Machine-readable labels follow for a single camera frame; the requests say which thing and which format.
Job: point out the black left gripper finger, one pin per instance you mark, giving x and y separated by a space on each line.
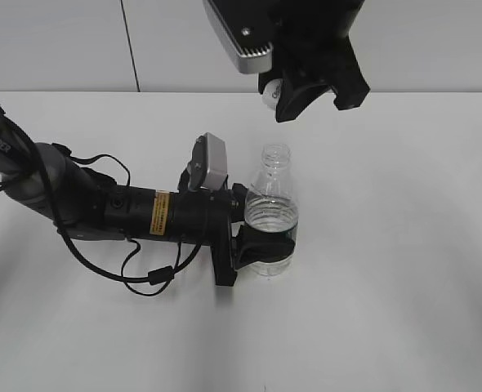
238 194
253 245

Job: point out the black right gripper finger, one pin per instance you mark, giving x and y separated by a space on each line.
345 76
296 95

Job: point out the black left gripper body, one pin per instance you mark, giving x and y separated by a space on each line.
204 217

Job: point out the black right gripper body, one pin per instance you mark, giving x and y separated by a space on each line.
301 29

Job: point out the white green bottle cap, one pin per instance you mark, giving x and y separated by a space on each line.
272 93

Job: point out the clear plastic water bottle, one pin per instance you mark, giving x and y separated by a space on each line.
271 203

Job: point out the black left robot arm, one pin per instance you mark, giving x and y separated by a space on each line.
86 205

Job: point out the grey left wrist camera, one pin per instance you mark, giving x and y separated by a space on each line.
208 165

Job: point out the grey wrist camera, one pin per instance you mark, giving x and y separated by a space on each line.
208 165
245 31

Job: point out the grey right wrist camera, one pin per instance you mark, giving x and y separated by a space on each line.
245 31

